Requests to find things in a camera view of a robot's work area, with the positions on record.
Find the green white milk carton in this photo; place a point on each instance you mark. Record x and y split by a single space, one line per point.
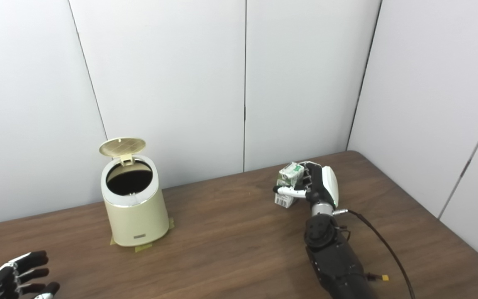
288 172

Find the cream-colored round bin lid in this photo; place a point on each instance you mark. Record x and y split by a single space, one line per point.
122 146

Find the cream-colored bin body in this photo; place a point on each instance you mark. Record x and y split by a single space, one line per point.
137 220

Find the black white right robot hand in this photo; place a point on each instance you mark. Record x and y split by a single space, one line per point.
326 182

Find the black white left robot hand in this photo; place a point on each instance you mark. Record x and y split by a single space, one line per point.
2 284

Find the yellow masking tape piece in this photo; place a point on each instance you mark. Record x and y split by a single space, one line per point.
171 224
143 248

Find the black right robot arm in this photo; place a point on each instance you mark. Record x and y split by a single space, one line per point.
334 257

